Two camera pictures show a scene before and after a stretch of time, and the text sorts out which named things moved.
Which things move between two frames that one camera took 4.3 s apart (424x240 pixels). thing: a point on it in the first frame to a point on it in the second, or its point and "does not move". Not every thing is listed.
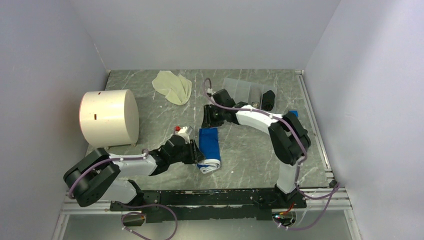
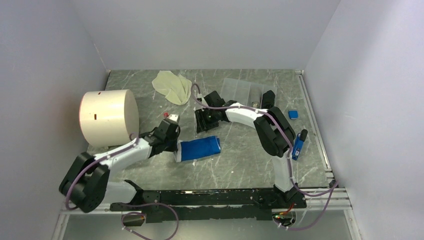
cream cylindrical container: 109,118 does not move
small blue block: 295,111 does not move
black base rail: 172,206 does not move
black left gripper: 195,154 to 173,147
